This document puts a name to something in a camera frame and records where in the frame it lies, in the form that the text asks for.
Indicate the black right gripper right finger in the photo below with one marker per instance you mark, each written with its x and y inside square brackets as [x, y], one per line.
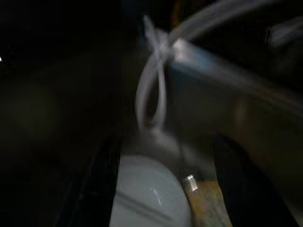
[251, 196]

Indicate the stainless steel sink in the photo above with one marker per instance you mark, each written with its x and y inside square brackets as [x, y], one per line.
[213, 94]

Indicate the white round plate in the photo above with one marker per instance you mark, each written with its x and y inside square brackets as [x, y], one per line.
[146, 194]

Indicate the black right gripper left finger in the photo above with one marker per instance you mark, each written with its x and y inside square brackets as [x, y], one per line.
[54, 203]

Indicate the shiny steel drain fitting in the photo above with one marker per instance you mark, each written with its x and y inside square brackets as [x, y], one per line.
[190, 183]

